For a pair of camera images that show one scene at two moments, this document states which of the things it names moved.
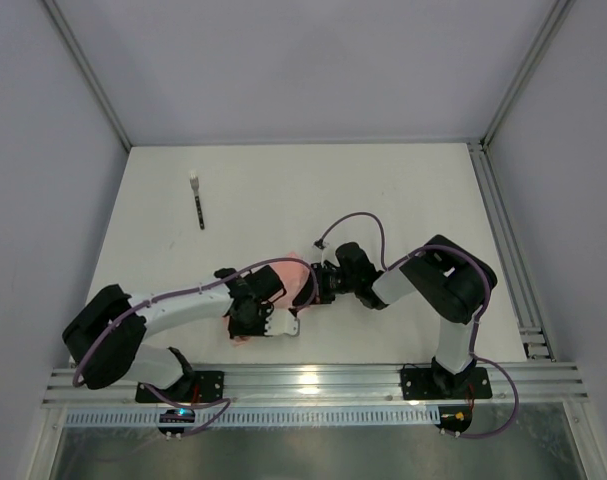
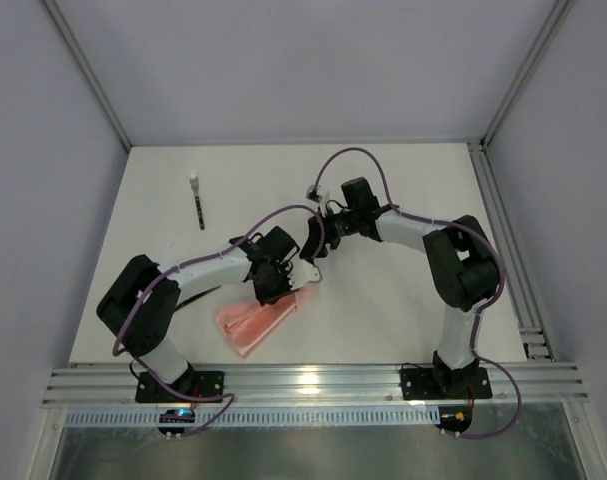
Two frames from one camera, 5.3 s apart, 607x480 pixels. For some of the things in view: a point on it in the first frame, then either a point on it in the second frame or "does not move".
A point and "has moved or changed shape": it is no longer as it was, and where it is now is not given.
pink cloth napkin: [291, 275] has moved or changed shape
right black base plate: [438, 383] does not move
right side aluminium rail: [520, 272] does not move
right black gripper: [314, 282] -> [318, 232]
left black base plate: [202, 385] does not move
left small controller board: [178, 415] does not move
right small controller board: [454, 418] does not move
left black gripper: [248, 325] -> [274, 288]
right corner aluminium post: [557, 20] does not move
